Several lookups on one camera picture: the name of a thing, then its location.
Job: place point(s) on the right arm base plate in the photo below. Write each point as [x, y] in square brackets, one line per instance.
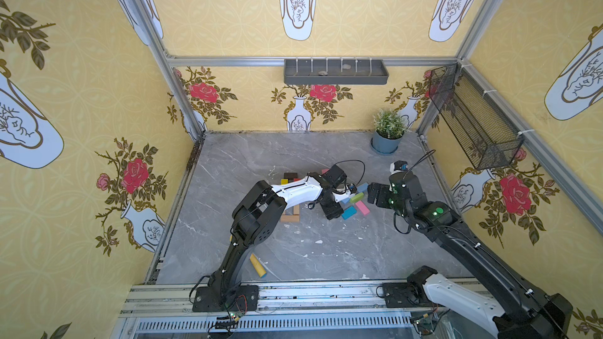
[404, 295]

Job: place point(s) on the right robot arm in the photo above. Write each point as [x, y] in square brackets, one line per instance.
[516, 308]

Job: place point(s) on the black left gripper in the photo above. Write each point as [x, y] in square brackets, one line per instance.
[331, 209]

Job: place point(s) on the teal block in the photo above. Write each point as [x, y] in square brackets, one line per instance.
[349, 212]

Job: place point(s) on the aluminium rail frame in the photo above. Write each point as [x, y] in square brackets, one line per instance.
[282, 306]

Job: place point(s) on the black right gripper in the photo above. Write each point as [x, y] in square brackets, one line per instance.
[377, 195]

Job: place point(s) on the green artificial plant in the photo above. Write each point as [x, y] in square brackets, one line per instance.
[389, 124]

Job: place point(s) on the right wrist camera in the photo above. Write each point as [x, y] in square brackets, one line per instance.
[398, 166]

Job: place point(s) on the green block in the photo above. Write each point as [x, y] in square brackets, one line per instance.
[356, 198]

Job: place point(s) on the blue plant pot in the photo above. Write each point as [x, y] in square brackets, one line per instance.
[384, 145]

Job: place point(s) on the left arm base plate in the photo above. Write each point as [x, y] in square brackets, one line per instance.
[243, 299]

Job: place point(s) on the light blue block far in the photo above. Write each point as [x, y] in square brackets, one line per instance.
[362, 188]

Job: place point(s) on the grey wall shelf tray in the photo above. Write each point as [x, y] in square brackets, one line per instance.
[335, 71]

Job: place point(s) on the yellow toy shovel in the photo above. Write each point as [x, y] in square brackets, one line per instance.
[258, 266]

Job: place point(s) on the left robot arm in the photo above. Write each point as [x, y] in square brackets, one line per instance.
[256, 217]

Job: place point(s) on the black wire mesh basket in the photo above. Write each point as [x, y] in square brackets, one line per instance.
[484, 132]

